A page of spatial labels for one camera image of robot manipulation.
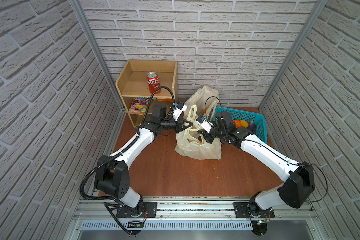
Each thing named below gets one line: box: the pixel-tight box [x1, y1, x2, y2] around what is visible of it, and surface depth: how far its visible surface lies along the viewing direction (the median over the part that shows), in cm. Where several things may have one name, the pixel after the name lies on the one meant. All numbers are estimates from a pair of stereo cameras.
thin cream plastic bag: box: [174, 104, 222, 161], surface depth 78 cm
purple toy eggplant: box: [249, 119, 255, 132], surface depth 105 cm
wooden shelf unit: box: [152, 89, 173, 98], surface depth 83 cm
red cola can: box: [146, 71, 161, 94], surface depth 77 cm
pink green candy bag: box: [127, 97, 150, 116], surface depth 94 cm
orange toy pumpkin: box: [233, 119, 242, 128], surface depth 105 cm
